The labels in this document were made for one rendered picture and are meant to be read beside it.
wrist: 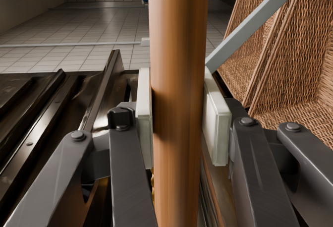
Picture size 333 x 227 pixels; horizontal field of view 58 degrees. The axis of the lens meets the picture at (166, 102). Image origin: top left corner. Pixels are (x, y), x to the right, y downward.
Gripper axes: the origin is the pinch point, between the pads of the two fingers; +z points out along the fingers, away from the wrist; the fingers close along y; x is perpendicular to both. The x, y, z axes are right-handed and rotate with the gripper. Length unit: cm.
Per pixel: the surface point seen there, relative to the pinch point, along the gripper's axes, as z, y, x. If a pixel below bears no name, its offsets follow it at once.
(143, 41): 209, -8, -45
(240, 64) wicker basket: 140, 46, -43
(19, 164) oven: 65, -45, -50
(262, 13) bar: 37.1, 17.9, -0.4
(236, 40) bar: 37.1, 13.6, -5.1
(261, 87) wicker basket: 86, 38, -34
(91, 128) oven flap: 61, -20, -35
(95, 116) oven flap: 68, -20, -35
